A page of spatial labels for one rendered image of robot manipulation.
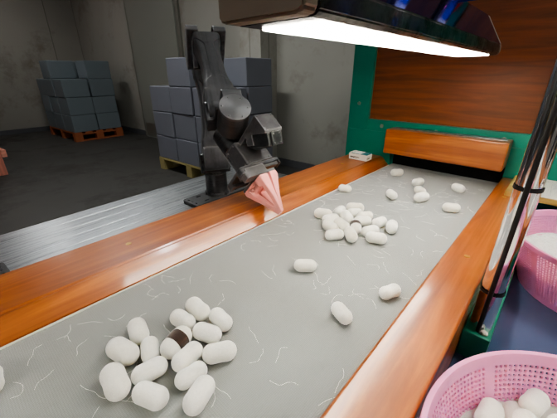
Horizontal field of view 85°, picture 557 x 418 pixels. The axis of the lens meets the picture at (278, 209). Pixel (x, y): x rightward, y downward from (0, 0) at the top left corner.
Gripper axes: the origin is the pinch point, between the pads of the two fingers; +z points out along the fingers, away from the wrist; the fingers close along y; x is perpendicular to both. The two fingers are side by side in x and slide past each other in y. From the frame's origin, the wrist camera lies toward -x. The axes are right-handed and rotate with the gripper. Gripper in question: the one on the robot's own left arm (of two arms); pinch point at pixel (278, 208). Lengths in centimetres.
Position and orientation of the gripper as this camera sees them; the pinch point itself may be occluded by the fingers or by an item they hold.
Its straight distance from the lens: 58.6
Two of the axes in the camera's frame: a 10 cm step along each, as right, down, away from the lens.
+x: -4.8, 5.1, 7.1
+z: 5.6, 8.1, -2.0
